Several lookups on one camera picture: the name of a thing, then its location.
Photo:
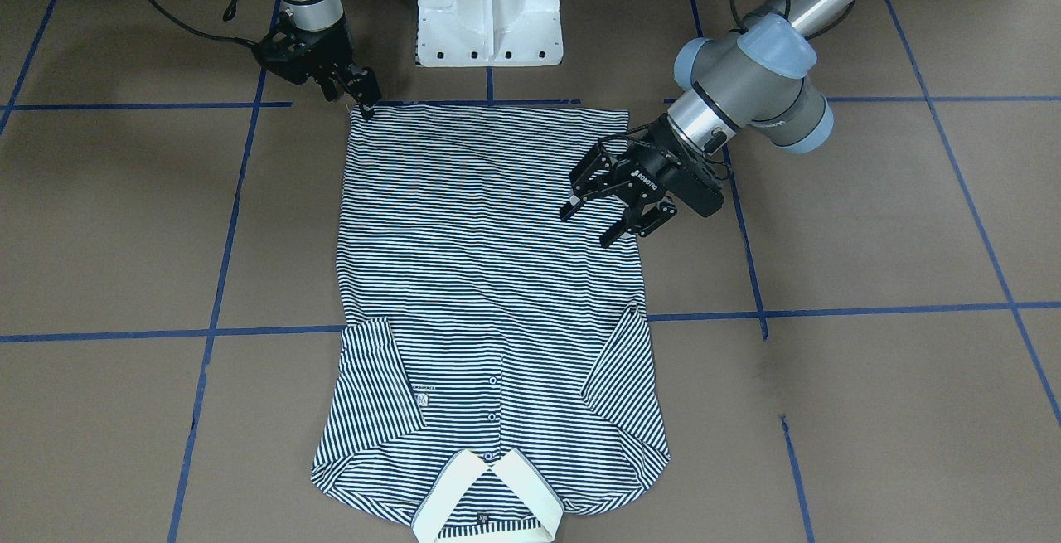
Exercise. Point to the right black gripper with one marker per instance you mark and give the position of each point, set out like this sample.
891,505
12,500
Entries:
325,46

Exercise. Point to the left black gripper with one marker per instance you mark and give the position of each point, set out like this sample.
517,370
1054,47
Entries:
650,167

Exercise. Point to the striped polo shirt white collar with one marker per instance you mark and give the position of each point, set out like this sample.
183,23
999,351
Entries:
496,366

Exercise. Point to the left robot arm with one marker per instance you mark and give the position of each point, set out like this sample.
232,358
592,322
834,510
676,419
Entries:
757,77

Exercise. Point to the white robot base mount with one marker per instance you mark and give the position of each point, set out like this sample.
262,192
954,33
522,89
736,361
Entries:
488,33

